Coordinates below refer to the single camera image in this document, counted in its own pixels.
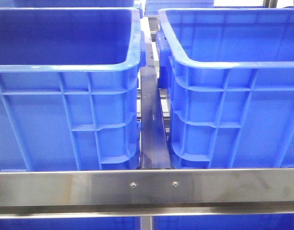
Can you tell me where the steel centre divider bar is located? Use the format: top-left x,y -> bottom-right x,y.
141,38 -> 171,169

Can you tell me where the blue crate lower left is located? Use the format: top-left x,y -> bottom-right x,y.
0,217 -> 140,230

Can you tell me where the blue crate far left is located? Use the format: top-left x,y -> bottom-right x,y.
0,0 -> 143,18

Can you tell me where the blue plastic crate left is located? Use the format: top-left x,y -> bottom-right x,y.
0,8 -> 145,172

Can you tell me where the blue plastic crate right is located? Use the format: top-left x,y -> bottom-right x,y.
157,8 -> 294,169

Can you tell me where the blue crate far centre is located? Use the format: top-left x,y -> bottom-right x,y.
144,0 -> 214,16

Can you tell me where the blue plastic crate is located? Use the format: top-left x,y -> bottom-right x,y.
157,8 -> 294,169
0,8 -> 145,172

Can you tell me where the blue crate lower right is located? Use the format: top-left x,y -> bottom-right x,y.
153,214 -> 294,230

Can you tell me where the steel front rail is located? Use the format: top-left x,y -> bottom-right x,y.
0,168 -> 294,219

